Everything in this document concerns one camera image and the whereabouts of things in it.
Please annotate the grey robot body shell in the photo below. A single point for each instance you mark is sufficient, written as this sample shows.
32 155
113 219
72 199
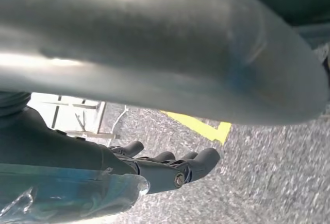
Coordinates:
154 45

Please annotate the steel workbench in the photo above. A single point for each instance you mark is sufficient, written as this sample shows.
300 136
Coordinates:
75 116

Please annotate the yellow floor tape square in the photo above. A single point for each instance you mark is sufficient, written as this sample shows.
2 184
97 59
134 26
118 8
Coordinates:
203 128

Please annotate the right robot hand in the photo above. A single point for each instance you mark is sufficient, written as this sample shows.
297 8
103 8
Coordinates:
64 150

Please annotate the translucent glossy cover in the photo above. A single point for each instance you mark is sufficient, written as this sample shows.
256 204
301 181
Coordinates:
72 195

